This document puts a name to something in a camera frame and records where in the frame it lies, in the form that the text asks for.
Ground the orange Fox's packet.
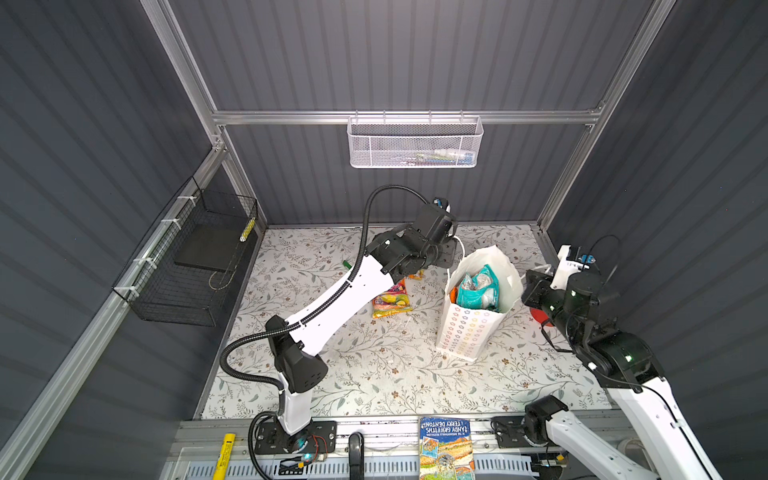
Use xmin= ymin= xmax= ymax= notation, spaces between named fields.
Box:
xmin=372 ymin=279 xmax=413 ymax=319
xmin=408 ymin=269 xmax=425 ymax=281

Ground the colourful book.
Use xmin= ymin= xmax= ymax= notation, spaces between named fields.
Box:
xmin=419 ymin=417 xmax=475 ymax=480

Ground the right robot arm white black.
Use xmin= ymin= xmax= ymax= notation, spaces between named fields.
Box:
xmin=521 ymin=245 xmax=720 ymax=479

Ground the black corrugated cable hose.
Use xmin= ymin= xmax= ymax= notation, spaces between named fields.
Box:
xmin=218 ymin=184 xmax=430 ymax=480

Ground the white paper gift bag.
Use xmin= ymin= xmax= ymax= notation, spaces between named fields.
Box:
xmin=435 ymin=245 xmax=523 ymax=362

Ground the black wire basket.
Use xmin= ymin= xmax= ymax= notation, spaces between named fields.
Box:
xmin=113 ymin=181 xmax=259 ymax=327

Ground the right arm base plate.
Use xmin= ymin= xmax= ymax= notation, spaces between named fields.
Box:
xmin=490 ymin=415 xmax=564 ymax=450

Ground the black handle tool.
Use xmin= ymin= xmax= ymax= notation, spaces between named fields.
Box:
xmin=348 ymin=432 xmax=365 ymax=480

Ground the red pencil cup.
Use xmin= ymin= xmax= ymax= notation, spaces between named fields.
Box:
xmin=529 ymin=307 xmax=555 ymax=328

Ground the white wire mesh basket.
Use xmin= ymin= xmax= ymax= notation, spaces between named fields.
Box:
xmin=346 ymin=114 xmax=484 ymax=169

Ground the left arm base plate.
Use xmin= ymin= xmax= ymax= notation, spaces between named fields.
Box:
xmin=253 ymin=419 xmax=337 ymax=455

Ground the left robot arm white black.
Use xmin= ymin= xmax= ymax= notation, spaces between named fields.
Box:
xmin=267 ymin=197 xmax=457 ymax=435

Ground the teal snack packet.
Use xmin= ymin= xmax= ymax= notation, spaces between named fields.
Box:
xmin=454 ymin=265 xmax=500 ymax=311

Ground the yellow marker in basket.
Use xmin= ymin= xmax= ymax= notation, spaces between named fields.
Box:
xmin=239 ymin=218 xmax=256 ymax=243

